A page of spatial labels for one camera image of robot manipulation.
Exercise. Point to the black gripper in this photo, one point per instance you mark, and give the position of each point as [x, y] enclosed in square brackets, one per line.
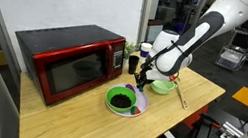
[144, 71]

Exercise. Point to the green cucumber toy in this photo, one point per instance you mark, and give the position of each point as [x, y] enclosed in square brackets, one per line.
[140, 89]

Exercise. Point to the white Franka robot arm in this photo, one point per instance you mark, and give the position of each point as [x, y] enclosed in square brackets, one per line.
[180, 54]

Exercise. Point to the black cup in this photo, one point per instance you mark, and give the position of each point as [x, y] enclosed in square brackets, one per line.
[132, 65]

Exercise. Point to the white paper cup blue sleeve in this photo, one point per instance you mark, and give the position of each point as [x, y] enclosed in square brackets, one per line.
[144, 48]

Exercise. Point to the purple grape toy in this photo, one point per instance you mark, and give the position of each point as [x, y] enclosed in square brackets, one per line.
[131, 87]

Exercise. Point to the white round plate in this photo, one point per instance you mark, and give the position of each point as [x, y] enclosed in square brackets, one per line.
[142, 102]

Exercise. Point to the red fruit toy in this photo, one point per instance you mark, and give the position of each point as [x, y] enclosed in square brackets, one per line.
[136, 110]

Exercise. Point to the green bowl of dark beans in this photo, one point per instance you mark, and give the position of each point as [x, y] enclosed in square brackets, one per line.
[111, 94]

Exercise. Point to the small potted green plant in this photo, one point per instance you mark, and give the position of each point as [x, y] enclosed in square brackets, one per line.
[130, 49]

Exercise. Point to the wooden spoon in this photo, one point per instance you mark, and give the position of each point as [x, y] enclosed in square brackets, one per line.
[181, 97]

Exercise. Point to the white cabinet with red top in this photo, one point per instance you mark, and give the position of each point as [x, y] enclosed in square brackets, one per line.
[152, 31]

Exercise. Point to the blue bin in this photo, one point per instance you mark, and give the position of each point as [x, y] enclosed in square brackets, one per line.
[180, 27]

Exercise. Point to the red and black microwave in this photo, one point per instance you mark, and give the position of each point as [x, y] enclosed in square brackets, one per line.
[68, 39]

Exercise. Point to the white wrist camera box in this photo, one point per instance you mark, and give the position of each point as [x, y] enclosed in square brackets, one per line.
[158, 75]

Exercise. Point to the aluminium bracket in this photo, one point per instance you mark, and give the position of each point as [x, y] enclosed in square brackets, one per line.
[232, 131]

